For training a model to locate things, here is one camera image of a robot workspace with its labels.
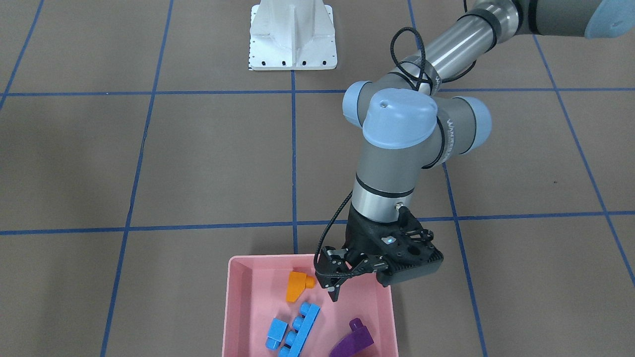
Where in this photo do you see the orange sloped block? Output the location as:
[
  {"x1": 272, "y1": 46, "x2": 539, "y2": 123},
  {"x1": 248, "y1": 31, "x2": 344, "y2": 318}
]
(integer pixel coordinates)
[{"x1": 285, "y1": 271, "x2": 316, "y2": 302}]

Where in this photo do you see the small blue block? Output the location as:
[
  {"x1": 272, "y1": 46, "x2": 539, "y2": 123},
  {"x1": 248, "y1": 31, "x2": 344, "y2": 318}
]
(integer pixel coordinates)
[{"x1": 265, "y1": 318, "x2": 288, "y2": 351}]

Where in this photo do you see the pink plastic box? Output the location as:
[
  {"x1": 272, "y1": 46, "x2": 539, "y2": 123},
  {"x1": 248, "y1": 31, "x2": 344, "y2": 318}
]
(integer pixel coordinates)
[{"x1": 222, "y1": 254, "x2": 399, "y2": 357}]

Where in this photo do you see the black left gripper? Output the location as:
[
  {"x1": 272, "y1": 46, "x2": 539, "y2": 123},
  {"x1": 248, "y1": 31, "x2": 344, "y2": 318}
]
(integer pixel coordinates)
[{"x1": 316, "y1": 206, "x2": 444, "y2": 302}]

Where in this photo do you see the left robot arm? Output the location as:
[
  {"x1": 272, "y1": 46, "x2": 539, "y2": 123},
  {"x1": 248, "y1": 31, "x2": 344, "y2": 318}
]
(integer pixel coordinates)
[{"x1": 314, "y1": 0, "x2": 634, "y2": 302}]

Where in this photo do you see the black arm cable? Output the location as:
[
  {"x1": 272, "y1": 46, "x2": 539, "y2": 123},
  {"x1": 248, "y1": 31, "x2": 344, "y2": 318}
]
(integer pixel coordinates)
[{"x1": 313, "y1": 0, "x2": 477, "y2": 271}]

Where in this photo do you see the long blue block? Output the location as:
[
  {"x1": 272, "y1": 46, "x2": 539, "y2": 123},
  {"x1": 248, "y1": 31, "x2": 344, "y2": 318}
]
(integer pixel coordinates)
[{"x1": 277, "y1": 302, "x2": 320, "y2": 357}]

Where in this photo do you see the purple curved block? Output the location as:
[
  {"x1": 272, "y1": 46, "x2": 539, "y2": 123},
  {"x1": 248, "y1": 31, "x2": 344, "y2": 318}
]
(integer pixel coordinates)
[{"x1": 329, "y1": 318, "x2": 375, "y2": 357}]

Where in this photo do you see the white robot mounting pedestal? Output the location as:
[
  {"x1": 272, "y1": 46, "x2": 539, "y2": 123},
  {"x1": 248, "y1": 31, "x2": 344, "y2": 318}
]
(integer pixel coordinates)
[{"x1": 248, "y1": 0, "x2": 338, "y2": 71}]

